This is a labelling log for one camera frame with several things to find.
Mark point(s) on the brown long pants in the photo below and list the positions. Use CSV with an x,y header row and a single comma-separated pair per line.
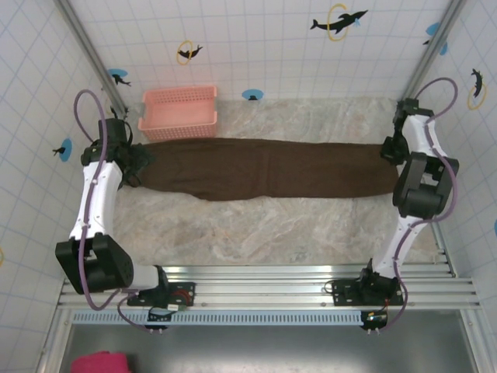
x,y
264,167

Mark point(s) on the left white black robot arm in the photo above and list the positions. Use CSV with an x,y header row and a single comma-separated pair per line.
x,y
105,202

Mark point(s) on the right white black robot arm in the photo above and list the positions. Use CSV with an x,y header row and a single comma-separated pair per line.
x,y
413,134

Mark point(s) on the blue oval diver sticker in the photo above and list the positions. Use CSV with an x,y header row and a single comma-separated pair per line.
x,y
67,149

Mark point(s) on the pink plastic basket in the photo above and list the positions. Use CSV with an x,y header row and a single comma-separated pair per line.
x,y
178,116

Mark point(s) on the blue oval shark sticker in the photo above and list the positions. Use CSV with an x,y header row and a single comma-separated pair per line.
x,y
116,74

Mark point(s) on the blue splash sticker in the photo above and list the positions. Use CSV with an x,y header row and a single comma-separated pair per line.
x,y
433,29

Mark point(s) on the blue oval fin sticker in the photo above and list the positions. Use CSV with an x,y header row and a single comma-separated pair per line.
x,y
252,94

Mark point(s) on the pink red cloth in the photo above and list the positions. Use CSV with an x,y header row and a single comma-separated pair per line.
x,y
101,363

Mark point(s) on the aluminium corner post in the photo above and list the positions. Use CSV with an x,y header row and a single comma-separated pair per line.
x,y
435,46
89,50

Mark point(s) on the aluminium side rail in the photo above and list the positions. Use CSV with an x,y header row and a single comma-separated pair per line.
x,y
442,248

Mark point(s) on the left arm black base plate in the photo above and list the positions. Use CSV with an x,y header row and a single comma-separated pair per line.
x,y
186,295

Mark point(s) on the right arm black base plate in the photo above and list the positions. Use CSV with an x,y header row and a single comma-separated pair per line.
x,y
343,291

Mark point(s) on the aluminium rail frame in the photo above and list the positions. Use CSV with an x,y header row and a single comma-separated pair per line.
x,y
264,287

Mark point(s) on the aluminium frame leg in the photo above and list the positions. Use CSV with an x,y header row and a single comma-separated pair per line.
x,y
54,342
475,342

